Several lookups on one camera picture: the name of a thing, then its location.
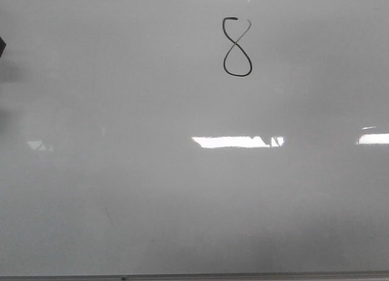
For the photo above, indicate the black object at left edge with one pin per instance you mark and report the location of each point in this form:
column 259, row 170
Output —
column 2, row 46

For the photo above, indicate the white whiteboard with aluminium frame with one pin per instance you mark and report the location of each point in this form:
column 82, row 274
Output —
column 193, row 136

